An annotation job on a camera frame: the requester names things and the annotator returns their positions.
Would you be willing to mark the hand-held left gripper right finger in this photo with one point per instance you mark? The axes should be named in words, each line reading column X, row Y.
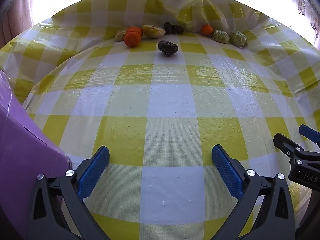
column 227, row 171

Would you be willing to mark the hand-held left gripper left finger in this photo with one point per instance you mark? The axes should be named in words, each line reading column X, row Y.
column 93, row 172

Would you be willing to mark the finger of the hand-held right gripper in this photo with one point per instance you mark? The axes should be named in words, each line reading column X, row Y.
column 309, row 131
column 283, row 142

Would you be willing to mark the purple cardboard box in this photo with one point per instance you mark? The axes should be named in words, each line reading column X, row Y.
column 22, row 155

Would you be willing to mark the green fruit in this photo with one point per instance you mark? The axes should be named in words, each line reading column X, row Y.
column 221, row 37
column 238, row 38

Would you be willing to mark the orange tangerine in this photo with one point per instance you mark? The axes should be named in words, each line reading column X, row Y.
column 136, row 29
column 207, row 30
column 132, row 39

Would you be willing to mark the large yellow fruit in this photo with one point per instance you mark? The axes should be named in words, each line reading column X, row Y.
column 153, row 31

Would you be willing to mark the yellow checked plastic tablecloth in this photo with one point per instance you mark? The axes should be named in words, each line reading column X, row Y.
column 170, row 110

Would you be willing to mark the dark wrinkled passion fruit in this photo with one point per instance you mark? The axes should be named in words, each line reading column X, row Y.
column 178, row 29
column 167, row 27
column 168, row 48

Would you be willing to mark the small wrapped yellowish fruit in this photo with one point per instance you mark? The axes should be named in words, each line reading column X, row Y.
column 119, row 35

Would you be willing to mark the pink patterned drape curtain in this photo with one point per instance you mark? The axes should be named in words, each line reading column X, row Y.
column 17, row 12

